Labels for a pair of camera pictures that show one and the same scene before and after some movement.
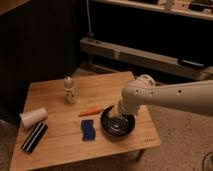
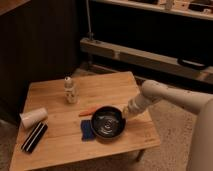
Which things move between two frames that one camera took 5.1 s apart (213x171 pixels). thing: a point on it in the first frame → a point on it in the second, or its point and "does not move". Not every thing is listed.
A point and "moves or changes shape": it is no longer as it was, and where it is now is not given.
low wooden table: [75, 132] does not move
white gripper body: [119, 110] → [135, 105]
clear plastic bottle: [69, 90] does not move
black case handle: [194, 63] does not move
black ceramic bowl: [117, 127] moves or changes shape
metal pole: [90, 33] does not move
